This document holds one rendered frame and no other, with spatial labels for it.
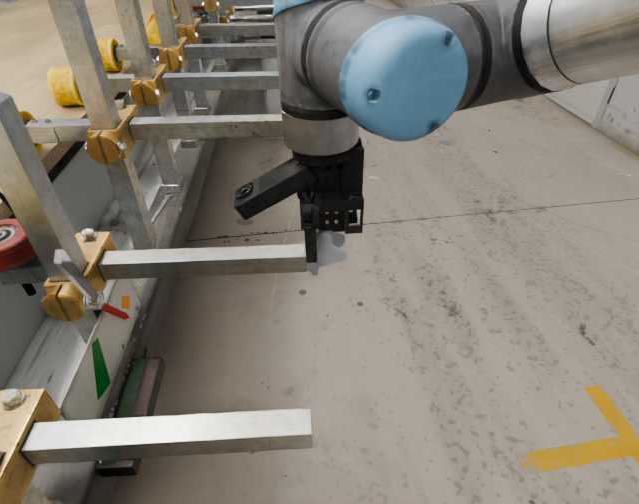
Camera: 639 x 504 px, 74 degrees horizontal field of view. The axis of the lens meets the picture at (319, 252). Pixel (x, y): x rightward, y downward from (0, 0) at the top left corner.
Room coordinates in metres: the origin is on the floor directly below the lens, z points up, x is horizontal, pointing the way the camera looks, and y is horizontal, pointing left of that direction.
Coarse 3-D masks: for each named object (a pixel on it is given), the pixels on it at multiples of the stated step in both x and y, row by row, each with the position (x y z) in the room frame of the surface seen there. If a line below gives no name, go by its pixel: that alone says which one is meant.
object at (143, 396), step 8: (152, 360) 0.41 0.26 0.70; (152, 368) 0.39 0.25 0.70; (144, 376) 0.38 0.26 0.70; (152, 376) 0.38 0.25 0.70; (144, 384) 0.36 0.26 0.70; (152, 384) 0.36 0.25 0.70; (144, 392) 0.35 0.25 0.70; (136, 400) 0.34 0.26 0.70; (144, 400) 0.34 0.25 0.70; (136, 408) 0.33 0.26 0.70; (144, 408) 0.33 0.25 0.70; (136, 416) 0.31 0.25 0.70
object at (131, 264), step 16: (112, 256) 0.47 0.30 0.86; (128, 256) 0.47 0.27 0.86; (144, 256) 0.47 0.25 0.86; (160, 256) 0.47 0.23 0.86; (176, 256) 0.47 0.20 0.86; (192, 256) 0.47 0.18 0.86; (208, 256) 0.47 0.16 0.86; (224, 256) 0.47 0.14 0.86; (240, 256) 0.47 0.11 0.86; (256, 256) 0.47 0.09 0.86; (272, 256) 0.47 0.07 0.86; (288, 256) 0.47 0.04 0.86; (304, 256) 0.47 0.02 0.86; (0, 272) 0.44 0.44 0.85; (16, 272) 0.44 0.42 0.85; (32, 272) 0.45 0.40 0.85; (112, 272) 0.45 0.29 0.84; (128, 272) 0.45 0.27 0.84; (144, 272) 0.46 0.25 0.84; (160, 272) 0.46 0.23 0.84; (176, 272) 0.46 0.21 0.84; (192, 272) 0.46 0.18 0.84; (208, 272) 0.46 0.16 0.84; (224, 272) 0.46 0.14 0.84; (240, 272) 0.46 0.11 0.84; (256, 272) 0.46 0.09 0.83; (272, 272) 0.47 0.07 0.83; (288, 272) 0.47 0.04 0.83
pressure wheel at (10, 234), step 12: (0, 228) 0.48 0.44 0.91; (12, 228) 0.48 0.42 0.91; (0, 240) 0.45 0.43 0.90; (12, 240) 0.45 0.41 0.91; (24, 240) 0.45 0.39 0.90; (0, 252) 0.43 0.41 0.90; (12, 252) 0.43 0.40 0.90; (24, 252) 0.44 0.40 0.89; (0, 264) 0.42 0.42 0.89; (12, 264) 0.43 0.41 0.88; (24, 288) 0.45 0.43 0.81
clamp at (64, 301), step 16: (80, 240) 0.49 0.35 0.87; (96, 240) 0.49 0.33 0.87; (112, 240) 0.51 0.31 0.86; (96, 256) 0.46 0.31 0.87; (96, 272) 0.44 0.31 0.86; (48, 288) 0.40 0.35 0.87; (64, 288) 0.39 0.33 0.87; (96, 288) 0.43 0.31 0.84; (48, 304) 0.38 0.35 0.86; (64, 304) 0.38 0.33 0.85; (80, 304) 0.38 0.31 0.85; (64, 320) 0.38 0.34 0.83
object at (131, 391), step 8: (136, 360) 0.41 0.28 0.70; (144, 360) 0.41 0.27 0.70; (136, 368) 0.39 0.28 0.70; (136, 376) 0.38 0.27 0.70; (128, 384) 0.36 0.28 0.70; (136, 384) 0.36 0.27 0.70; (128, 392) 0.35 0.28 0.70; (136, 392) 0.35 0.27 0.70; (128, 400) 0.34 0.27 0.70; (120, 408) 0.33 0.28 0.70; (128, 408) 0.33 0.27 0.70; (120, 416) 0.31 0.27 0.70; (128, 416) 0.31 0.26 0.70; (104, 464) 0.25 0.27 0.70
